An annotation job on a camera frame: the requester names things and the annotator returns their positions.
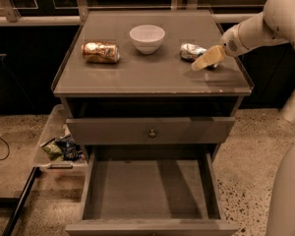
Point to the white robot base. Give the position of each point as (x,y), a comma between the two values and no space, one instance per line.
(281,215)

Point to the green snack bag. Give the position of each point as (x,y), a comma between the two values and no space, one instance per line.
(52,150)

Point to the grey drawer cabinet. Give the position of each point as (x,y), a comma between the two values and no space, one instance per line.
(157,85)

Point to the grey top drawer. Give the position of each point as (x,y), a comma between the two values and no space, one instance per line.
(134,131)

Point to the black floor rail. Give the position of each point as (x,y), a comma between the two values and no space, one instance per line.
(13,207)

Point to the clear plastic storage bin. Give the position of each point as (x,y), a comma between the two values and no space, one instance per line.
(56,128)

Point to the brass drawer knob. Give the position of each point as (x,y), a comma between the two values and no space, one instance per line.
(152,134)

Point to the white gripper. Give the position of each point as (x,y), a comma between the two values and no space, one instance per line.
(230,42)

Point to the orange gold soda can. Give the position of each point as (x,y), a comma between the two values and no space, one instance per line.
(101,52)

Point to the dark blue snack bag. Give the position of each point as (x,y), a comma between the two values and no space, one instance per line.
(70,150)

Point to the crushed silver blue redbull can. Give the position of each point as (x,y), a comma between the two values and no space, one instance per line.
(190,52)

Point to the white metal railing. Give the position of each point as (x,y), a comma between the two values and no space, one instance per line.
(88,10)

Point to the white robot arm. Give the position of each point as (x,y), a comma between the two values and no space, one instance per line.
(274,25)

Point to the grey open middle drawer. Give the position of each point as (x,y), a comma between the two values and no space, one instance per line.
(150,192)

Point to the white ceramic bowl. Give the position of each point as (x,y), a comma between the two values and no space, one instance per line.
(147,38)

